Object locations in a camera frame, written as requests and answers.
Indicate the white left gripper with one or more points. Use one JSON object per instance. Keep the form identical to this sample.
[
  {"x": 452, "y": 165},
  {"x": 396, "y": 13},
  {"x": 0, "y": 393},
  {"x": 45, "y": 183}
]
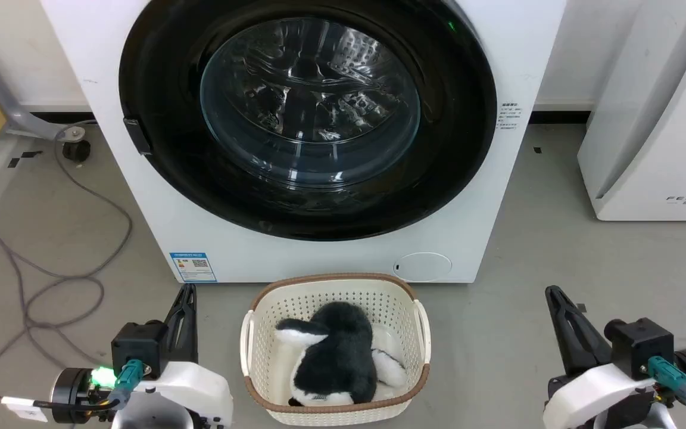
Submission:
[{"x": 194, "y": 393}]

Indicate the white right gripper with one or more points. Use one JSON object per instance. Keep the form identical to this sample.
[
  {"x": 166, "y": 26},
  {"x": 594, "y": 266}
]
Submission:
[{"x": 593, "y": 399}]

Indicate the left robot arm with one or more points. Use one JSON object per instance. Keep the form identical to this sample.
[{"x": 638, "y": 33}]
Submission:
[{"x": 72, "y": 393}]

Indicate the white front-load washing machine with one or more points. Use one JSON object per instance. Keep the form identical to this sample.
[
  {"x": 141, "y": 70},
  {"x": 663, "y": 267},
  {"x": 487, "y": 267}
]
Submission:
[{"x": 152, "y": 226}]

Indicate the round black glass washer door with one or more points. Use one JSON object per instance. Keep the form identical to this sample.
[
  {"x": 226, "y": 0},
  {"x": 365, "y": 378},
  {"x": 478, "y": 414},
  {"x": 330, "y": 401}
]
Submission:
[{"x": 310, "y": 101}]

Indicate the cream perforated laundry basket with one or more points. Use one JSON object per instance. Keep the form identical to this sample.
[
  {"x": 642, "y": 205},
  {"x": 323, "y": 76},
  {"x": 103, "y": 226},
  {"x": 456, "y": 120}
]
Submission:
[{"x": 271, "y": 310}]

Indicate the black and white plush toy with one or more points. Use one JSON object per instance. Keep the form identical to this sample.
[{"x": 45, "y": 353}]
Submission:
[{"x": 337, "y": 351}]

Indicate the oval white filter cover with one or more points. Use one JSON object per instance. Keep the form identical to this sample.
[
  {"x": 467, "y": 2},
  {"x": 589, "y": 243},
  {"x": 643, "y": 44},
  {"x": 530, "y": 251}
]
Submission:
[{"x": 423, "y": 267}]

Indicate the black caster wheel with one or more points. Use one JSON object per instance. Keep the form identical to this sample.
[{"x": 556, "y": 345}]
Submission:
[{"x": 76, "y": 150}]

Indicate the white air purifier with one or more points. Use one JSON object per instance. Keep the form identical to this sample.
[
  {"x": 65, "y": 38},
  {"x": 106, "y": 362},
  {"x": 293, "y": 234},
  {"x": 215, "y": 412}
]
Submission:
[{"x": 658, "y": 131}]

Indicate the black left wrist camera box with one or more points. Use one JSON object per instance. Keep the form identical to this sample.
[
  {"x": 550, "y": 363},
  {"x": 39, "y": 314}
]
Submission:
[{"x": 139, "y": 347}]

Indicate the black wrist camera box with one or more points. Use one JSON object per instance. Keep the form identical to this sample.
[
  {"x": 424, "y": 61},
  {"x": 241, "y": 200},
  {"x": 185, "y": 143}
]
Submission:
[
  {"x": 139, "y": 347},
  {"x": 641, "y": 348}
]

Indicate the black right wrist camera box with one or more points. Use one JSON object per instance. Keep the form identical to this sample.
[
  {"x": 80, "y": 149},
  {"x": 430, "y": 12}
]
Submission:
[{"x": 641, "y": 348}]

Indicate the grey metal frame leg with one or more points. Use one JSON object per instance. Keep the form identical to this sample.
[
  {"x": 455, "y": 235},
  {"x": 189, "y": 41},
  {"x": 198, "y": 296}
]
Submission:
[{"x": 15, "y": 113}]

